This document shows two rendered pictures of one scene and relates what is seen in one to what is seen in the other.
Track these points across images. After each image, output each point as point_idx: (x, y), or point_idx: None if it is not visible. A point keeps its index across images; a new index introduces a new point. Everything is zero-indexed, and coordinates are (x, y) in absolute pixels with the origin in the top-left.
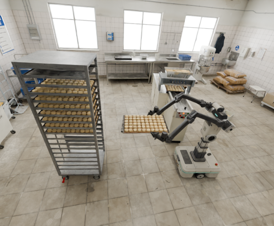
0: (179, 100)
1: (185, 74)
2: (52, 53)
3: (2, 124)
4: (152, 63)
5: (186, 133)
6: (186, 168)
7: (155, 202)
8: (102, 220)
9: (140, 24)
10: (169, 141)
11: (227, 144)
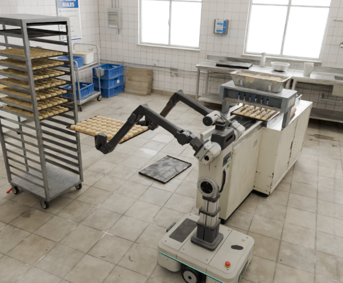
0: (170, 103)
1: (268, 84)
2: (26, 14)
3: (5, 114)
4: (305, 86)
5: (259, 218)
6: (161, 243)
7: (81, 268)
8: (3, 247)
9: (285, 5)
10: (104, 150)
11: (342, 273)
